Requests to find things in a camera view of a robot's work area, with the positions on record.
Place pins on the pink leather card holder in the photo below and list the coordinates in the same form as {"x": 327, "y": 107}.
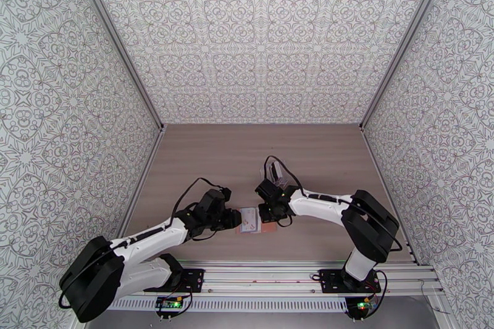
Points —
{"x": 269, "y": 228}

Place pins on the white card red print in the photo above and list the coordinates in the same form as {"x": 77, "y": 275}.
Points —
{"x": 249, "y": 220}

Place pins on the clear plastic bag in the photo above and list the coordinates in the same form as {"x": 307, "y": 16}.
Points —
{"x": 285, "y": 175}

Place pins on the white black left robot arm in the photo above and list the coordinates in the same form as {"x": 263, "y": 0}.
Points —
{"x": 146, "y": 239}

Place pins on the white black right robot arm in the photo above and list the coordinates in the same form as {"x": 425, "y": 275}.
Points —
{"x": 320, "y": 204}

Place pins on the slotted metal strip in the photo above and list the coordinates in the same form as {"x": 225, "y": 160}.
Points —
{"x": 251, "y": 304}

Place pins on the green circuit board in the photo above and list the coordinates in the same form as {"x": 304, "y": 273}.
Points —
{"x": 364, "y": 305}
{"x": 168, "y": 304}

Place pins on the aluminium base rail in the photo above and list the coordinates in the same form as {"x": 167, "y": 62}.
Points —
{"x": 262, "y": 274}

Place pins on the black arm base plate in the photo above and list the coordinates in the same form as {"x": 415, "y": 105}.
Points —
{"x": 193, "y": 281}
{"x": 328, "y": 281}

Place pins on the aluminium table side rail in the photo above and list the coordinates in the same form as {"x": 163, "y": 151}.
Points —
{"x": 376, "y": 162}
{"x": 146, "y": 169}

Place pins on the aluminium frame post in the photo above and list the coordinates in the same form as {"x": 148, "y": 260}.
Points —
{"x": 401, "y": 44}
{"x": 120, "y": 44}

